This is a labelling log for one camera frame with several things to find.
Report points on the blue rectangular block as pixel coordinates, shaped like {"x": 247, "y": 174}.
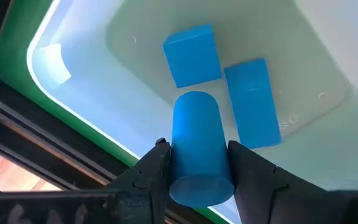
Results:
{"x": 252, "y": 102}

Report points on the blue cylinder block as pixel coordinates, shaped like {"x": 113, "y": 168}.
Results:
{"x": 197, "y": 140}

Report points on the blue cube block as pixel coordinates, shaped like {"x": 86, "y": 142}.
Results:
{"x": 193, "y": 59}

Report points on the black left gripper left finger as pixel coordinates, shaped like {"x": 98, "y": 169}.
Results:
{"x": 154, "y": 174}

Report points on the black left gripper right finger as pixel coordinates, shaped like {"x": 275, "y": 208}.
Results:
{"x": 259, "y": 193}

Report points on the clear white plastic bin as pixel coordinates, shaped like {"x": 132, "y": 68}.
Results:
{"x": 104, "y": 93}

